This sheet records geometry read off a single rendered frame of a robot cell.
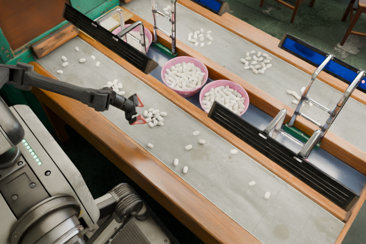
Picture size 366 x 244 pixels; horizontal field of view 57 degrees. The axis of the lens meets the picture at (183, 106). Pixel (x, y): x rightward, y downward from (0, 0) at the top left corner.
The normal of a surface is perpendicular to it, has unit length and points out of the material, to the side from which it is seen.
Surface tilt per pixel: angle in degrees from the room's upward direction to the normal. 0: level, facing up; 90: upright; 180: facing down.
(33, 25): 90
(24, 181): 0
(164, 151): 0
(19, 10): 90
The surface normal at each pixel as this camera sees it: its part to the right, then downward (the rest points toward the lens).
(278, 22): 0.01, -0.60
